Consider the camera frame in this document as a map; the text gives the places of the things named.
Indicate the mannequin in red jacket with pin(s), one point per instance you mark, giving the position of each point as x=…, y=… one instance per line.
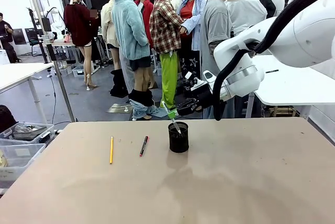
x=147, y=14

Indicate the black bag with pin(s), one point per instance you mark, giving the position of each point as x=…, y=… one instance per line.
x=6, y=118

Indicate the mannequin in cream jacket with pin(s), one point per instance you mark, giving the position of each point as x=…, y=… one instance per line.
x=107, y=25

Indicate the person in white shirt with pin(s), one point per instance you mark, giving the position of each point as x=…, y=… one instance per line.
x=246, y=14

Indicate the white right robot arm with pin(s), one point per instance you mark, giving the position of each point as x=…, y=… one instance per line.
x=308, y=38

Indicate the mannequin in maroon sweater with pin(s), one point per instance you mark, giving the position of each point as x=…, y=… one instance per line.
x=78, y=27

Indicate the yellow pencil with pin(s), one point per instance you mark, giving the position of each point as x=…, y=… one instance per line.
x=111, y=150

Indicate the clear plastic bin with tools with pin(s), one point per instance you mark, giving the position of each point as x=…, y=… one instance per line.
x=26, y=131

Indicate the mannequin in blue shirt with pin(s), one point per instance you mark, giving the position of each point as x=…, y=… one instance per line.
x=192, y=17

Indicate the clear empty plastic bin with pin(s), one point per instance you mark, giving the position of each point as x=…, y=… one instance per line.
x=18, y=158

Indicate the black marker pen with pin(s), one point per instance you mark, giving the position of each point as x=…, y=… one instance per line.
x=272, y=71

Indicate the person in grey t-shirt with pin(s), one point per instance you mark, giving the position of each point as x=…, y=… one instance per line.
x=214, y=25

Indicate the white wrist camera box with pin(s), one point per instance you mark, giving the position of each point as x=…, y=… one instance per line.
x=209, y=76

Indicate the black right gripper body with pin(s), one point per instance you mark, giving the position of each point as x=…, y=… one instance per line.
x=203, y=95

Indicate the mannequin in light blue fleece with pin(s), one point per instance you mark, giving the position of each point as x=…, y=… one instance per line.
x=131, y=33

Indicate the grey white pen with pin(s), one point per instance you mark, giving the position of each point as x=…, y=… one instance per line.
x=177, y=127

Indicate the white table with white legs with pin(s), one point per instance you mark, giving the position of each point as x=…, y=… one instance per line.
x=18, y=73

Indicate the person in dark clothes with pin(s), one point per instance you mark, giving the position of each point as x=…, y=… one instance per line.
x=6, y=38

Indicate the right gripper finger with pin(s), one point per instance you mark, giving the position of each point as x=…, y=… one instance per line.
x=174, y=114
x=184, y=103

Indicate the black marker with red cap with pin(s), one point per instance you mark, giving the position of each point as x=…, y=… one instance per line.
x=143, y=146

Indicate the grey metal pole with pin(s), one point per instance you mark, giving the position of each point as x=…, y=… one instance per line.
x=56, y=59

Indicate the white rounded table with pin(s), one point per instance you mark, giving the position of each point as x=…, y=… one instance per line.
x=290, y=85

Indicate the black office chair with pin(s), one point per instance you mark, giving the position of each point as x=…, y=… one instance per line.
x=32, y=38

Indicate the black mesh pen holder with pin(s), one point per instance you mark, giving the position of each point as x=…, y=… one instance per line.
x=179, y=141

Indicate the mannequin in plaid hooded shirt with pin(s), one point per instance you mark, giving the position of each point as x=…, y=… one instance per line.
x=166, y=30

